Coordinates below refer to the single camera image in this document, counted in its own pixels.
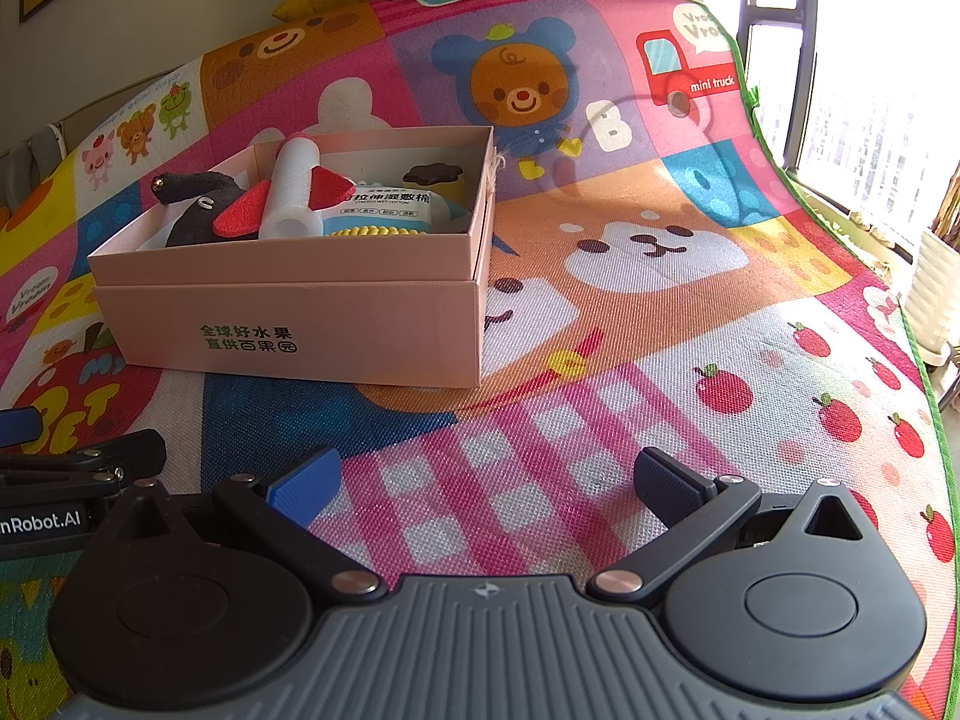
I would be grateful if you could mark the yellow corn toy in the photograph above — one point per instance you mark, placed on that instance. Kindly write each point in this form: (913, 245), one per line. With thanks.
(375, 231)

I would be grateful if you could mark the grey neck pillow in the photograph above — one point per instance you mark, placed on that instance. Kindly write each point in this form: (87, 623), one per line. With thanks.
(30, 157)

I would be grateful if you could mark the white planter pot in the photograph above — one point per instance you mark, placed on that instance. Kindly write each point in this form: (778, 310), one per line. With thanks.
(934, 292)

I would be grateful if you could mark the yellow pudding toy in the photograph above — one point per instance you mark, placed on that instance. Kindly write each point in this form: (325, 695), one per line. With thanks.
(435, 176)

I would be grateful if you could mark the colourful printed play mat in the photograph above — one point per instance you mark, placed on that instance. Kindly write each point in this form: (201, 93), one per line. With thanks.
(637, 315)

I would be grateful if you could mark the blue and white packet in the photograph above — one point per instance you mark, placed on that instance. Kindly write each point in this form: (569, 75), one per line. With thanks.
(390, 206)

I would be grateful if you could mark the black plush toy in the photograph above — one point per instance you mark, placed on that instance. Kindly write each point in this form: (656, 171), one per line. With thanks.
(191, 214)

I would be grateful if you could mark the green printed mat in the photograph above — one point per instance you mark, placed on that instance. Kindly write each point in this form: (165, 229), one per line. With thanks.
(30, 637)

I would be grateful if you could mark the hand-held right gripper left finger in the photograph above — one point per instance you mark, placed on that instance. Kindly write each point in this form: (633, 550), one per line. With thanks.
(304, 476)

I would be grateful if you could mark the beige sofa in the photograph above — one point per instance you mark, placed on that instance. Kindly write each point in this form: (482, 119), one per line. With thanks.
(112, 101)

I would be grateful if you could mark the pink cardboard box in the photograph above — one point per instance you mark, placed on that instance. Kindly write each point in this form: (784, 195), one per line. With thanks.
(300, 322)

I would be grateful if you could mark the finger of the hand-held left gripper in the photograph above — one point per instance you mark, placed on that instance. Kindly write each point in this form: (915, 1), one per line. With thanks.
(82, 461)
(15, 426)

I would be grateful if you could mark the white and red foam rocket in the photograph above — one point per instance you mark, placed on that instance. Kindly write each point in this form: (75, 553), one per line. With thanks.
(289, 187)

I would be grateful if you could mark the window with dark frame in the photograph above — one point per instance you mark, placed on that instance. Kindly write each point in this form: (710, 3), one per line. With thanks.
(784, 90)

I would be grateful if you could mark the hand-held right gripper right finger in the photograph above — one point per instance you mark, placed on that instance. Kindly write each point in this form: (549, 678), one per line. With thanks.
(664, 476)

